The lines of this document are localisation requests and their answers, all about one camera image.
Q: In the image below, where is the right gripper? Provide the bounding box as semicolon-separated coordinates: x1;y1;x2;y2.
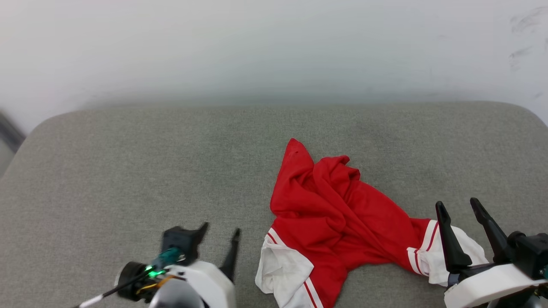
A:
436;198;548;279

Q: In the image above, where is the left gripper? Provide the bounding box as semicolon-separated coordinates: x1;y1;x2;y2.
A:
116;222;241;302

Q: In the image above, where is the red shirt with white sleeves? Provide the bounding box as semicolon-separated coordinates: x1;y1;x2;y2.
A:
255;138;489;308

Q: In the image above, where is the teal camera cable connector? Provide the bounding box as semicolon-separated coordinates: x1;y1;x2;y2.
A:
153;247;185;270

